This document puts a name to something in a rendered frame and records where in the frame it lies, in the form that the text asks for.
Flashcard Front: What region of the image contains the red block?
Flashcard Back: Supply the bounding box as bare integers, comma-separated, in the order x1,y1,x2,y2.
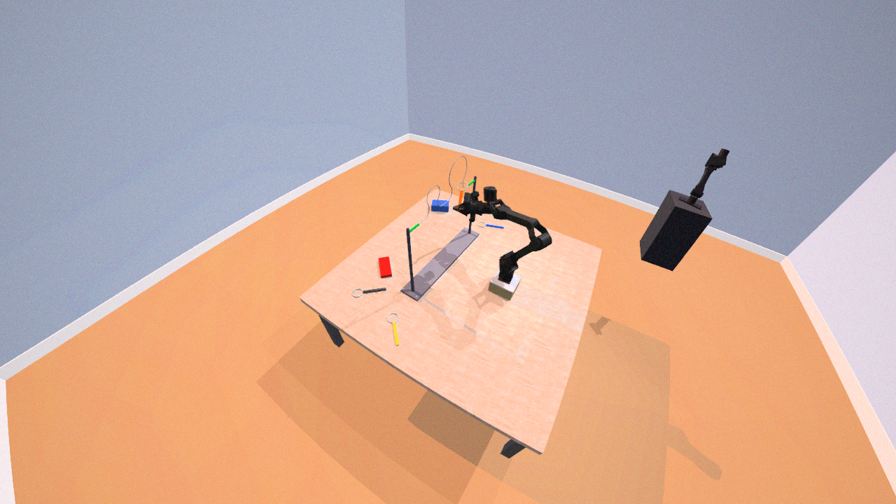
378,257,392,278

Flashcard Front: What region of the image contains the blue block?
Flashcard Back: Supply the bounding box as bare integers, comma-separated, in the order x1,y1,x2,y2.
431,199,449,212

